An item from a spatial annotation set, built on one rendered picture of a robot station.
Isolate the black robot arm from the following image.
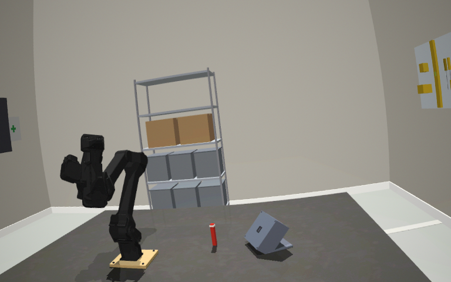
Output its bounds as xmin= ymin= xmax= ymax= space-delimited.
xmin=60 ymin=150 xmax=148 ymax=261

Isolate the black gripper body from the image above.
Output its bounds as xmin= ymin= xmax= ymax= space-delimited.
xmin=80 ymin=134 xmax=107 ymax=208

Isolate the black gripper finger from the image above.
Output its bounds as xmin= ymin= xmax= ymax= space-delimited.
xmin=82 ymin=137 xmax=105 ymax=150
xmin=83 ymin=177 xmax=107 ymax=201

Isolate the red peg with white top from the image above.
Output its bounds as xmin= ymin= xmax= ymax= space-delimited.
xmin=210 ymin=223 xmax=217 ymax=246

